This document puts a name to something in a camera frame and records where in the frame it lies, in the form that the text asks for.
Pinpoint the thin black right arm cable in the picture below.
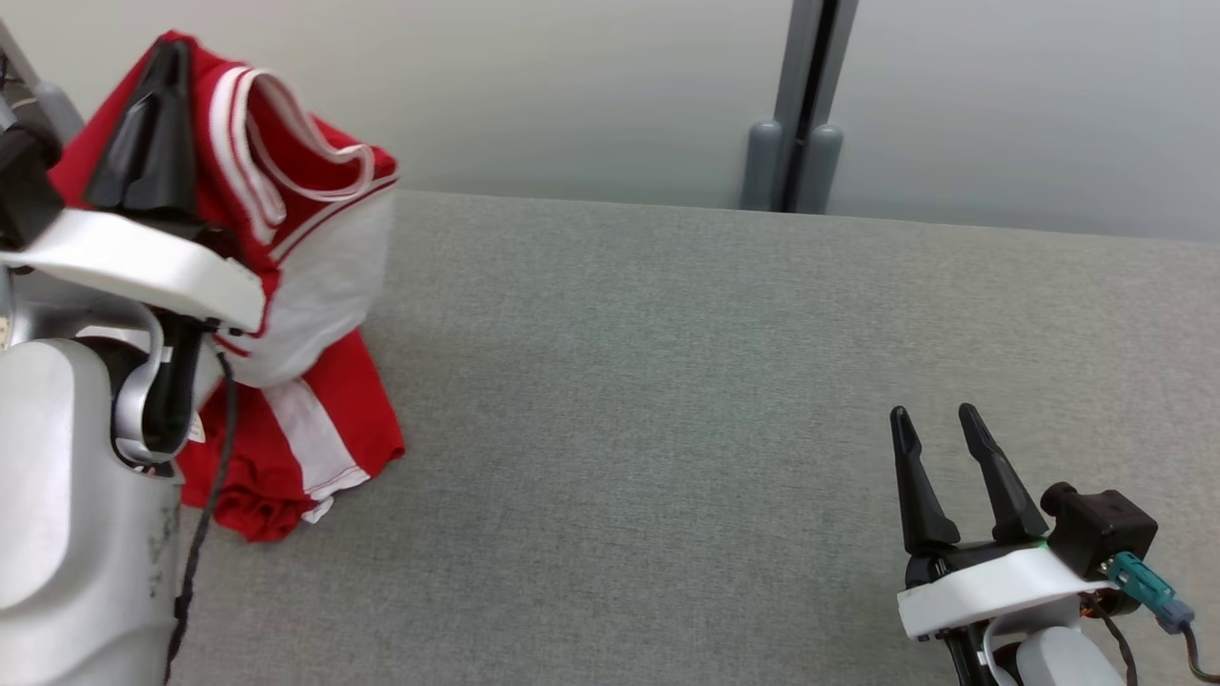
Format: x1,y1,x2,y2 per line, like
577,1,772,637
1087,591,1142,686

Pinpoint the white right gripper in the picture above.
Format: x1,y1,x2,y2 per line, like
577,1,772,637
889,403,1111,641

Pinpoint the right camera cable teal plug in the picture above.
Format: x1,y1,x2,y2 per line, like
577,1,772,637
1106,551,1220,682

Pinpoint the grey wall post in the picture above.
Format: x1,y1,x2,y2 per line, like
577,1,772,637
741,0,859,215

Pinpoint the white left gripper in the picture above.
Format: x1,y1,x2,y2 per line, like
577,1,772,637
0,40,266,334

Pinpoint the red white basketball jersey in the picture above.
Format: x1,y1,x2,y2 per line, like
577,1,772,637
48,30,401,390

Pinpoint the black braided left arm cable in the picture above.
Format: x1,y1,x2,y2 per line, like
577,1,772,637
164,351,239,686

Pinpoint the red shorts white stripe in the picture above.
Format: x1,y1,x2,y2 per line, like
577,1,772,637
176,329,407,544

